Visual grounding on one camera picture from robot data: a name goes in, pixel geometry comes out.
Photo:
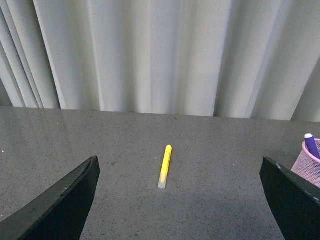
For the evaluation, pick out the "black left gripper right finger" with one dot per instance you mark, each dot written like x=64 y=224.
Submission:
x=294 y=201

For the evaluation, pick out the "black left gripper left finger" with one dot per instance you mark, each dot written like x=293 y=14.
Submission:
x=59 y=213

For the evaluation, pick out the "purple highlighter pen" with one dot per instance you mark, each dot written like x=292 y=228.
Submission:
x=311 y=145

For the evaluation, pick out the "pink mesh pen cup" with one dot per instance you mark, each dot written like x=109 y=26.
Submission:
x=307 y=166

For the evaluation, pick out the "yellow highlighter pen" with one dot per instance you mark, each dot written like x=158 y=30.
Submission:
x=165 y=167

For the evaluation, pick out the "grey pleated curtain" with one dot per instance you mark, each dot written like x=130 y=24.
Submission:
x=256 y=59

